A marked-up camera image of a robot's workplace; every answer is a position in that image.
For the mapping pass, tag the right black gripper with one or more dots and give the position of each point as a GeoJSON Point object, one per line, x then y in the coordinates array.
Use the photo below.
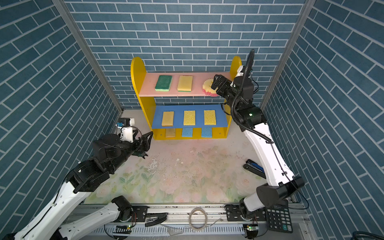
{"type": "Point", "coordinates": [229, 84]}

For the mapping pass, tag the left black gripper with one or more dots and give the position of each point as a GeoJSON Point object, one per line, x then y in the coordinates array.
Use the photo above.
{"type": "Point", "coordinates": [145, 145]}

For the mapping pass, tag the pale yellow orange-backed sponge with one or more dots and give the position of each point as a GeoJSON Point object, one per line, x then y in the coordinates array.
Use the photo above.
{"type": "Point", "coordinates": [170, 133]}

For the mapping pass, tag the yellow smiley face sponge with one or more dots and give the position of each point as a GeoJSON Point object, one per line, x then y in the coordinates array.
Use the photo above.
{"type": "Point", "coordinates": [207, 88]}

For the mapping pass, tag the bright yellow sponge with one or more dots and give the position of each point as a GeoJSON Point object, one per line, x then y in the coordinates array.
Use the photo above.
{"type": "Point", "coordinates": [189, 118]}
{"type": "Point", "coordinates": [210, 118]}

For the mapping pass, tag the blue sponge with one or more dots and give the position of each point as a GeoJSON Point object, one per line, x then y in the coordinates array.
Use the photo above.
{"type": "Point", "coordinates": [207, 133]}
{"type": "Point", "coordinates": [187, 132]}

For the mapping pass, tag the green scouring pad sponge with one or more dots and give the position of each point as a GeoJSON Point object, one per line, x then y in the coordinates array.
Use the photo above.
{"type": "Point", "coordinates": [164, 83]}

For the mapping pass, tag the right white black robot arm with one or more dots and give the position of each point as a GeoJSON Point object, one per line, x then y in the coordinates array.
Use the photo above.
{"type": "Point", "coordinates": [281, 181]}

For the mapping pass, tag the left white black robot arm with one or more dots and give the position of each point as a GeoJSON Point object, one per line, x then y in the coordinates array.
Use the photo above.
{"type": "Point", "coordinates": [110, 152]}

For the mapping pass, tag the yellow shelf with coloured boards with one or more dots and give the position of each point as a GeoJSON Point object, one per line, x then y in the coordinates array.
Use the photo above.
{"type": "Point", "coordinates": [154, 103]}

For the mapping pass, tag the black blue stapler on table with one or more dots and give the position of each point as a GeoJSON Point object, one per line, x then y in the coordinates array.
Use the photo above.
{"type": "Point", "coordinates": [254, 168]}

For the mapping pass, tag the black desk calculator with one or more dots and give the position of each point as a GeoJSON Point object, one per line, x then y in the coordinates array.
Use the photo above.
{"type": "Point", "coordinates": [278, 218]}

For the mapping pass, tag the green handled cutting pliers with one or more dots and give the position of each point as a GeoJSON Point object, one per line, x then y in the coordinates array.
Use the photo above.
{"type": "Point", "coordinates": [140, 154]}

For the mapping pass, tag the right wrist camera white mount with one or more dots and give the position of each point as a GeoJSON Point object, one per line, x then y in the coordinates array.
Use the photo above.
{"type": "Point", "coordinates": [240, 71]}

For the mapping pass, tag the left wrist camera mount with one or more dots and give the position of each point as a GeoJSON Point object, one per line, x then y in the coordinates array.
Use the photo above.
{"type": "Point", "coordinates": [125, 125]}

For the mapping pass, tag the aluminium front rail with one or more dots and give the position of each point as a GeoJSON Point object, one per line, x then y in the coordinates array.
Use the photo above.
{"type": "Point", "coordinates": [211, 221]}

